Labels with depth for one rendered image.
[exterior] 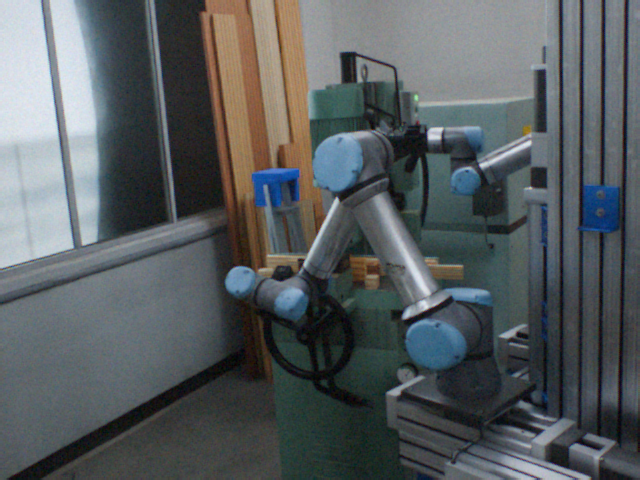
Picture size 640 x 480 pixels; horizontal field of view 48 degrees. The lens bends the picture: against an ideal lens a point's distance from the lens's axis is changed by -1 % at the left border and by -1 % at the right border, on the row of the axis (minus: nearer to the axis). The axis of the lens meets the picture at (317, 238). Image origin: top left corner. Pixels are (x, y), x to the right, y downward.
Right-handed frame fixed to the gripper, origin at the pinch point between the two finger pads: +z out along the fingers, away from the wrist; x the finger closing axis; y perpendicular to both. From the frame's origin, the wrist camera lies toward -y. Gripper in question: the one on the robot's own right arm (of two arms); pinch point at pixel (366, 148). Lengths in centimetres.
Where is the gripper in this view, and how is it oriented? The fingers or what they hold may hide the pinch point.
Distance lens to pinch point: 222.1
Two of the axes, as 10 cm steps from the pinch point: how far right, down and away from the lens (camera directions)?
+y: -3.0, -6.1, -7.3
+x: -2.6, 7.9, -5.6
